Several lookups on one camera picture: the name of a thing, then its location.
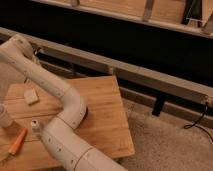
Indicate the grey metal rail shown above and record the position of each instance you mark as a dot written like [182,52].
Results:
[163,82]

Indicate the orange handled tool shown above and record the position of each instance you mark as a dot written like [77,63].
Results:
[16,145]

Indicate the white ceramic cup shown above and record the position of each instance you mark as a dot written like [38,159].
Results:
[5,119]

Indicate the dark purple bowl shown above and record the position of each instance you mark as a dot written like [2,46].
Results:
[84,116]

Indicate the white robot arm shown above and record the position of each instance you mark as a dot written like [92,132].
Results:
[58,136]

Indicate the small white bottle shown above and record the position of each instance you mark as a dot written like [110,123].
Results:
[37,127]

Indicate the wooden board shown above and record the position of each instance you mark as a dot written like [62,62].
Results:
[105,127]

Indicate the beige rectangular eraser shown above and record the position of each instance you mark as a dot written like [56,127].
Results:
[30,96]

